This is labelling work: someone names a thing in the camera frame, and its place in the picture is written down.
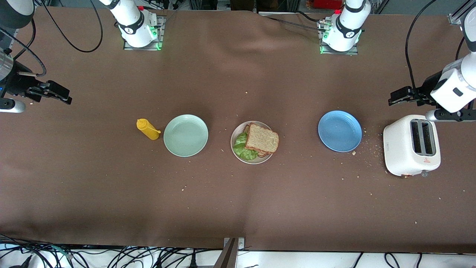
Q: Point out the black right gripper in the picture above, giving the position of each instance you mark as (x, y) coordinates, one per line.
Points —
(15, 82)

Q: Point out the grey metal camera post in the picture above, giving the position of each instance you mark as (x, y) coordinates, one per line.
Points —
(227, 257)

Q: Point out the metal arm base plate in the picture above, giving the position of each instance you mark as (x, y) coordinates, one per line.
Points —
(130, 47)
(338, 53)

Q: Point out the yellow mustard squeeze bottle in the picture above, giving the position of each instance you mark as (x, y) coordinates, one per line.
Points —
(147, 130)

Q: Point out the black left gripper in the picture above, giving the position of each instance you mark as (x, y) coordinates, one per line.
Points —
(430, 86)

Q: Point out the blue plate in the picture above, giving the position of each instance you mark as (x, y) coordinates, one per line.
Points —
(340, 131)

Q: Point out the beige plate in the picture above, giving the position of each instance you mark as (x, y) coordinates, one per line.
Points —
(238, 129)

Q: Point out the mint green plate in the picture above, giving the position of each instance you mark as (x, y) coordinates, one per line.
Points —
(186, 136)

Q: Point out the white toaster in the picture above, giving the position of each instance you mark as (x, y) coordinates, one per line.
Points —
(398, 149)

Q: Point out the green lettuce leaf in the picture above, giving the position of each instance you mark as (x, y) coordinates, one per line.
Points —
(241, 147)

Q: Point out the brown tablecloth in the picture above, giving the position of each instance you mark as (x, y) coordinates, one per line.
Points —
(238, 74)

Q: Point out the brown bread slice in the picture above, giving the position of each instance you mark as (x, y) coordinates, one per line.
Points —
(264, 155)
(262, 138)

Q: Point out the red box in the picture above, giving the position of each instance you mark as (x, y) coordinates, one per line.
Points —
(327, 3)

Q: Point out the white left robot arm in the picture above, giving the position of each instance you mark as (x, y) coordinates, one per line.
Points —
(346, 29)

